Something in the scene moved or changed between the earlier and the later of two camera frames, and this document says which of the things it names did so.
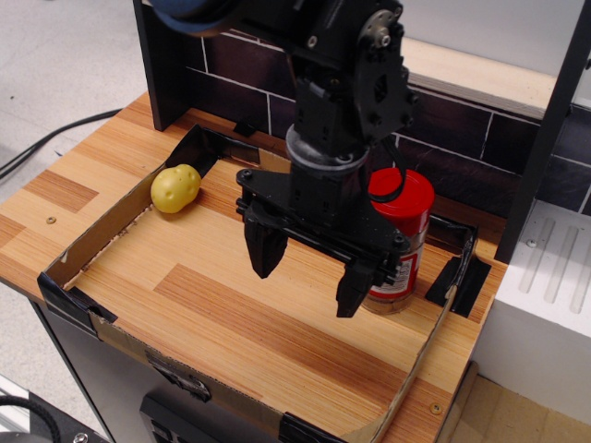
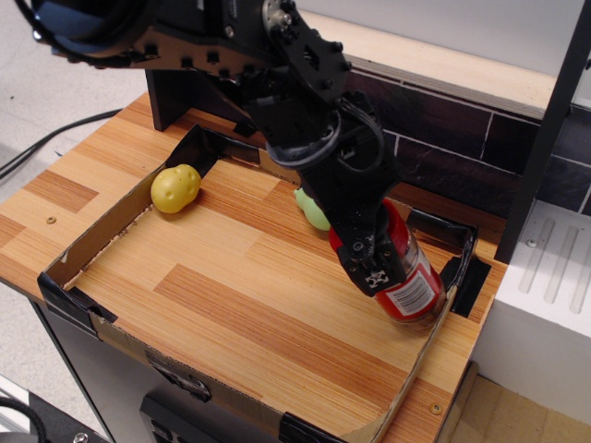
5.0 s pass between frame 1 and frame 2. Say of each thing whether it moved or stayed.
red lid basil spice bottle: moved
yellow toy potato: stayed
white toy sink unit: stayed
